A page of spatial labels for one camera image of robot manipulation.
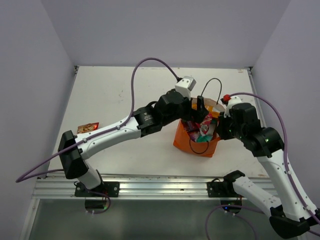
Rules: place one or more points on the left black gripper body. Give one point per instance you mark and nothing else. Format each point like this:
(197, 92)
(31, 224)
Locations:
(184, 112)

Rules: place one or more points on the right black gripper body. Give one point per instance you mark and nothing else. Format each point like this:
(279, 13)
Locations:
(228, 129)

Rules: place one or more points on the teal Fox's candy bag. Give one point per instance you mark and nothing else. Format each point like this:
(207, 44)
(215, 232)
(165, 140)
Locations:
(205, 138)

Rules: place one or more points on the orange paper bag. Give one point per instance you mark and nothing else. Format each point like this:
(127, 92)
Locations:
(183, 142)

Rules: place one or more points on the red snack packet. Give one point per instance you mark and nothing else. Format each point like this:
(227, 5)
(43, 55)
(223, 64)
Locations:
(86, 128)

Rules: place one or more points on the yellow chips bag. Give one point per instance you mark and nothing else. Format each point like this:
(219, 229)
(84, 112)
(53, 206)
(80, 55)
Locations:
(213, 111)

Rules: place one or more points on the purple Fox's candy bag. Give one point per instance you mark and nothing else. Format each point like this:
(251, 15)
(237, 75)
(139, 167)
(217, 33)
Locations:
(194, 129)

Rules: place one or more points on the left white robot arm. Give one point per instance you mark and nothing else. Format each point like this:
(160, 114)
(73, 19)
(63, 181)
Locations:
(75, 150)

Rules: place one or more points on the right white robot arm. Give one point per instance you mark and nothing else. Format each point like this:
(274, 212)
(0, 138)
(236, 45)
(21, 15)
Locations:
(291, 213)

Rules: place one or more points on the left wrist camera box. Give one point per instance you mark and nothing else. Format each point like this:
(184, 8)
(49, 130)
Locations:
(185, 86)

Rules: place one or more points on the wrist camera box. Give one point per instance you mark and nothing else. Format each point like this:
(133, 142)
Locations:
(230, 101)
(185, 86)

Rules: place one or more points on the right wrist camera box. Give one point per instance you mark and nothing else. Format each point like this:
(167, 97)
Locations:
(230, 101)

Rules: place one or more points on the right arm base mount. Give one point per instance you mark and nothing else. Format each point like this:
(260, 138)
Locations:
(220, 189)

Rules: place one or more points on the aluminium rail frame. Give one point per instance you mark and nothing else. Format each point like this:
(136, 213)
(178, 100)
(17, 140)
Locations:
(130, 187)

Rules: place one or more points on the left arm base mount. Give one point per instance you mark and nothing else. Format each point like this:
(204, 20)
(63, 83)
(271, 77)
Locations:
(109, 188)

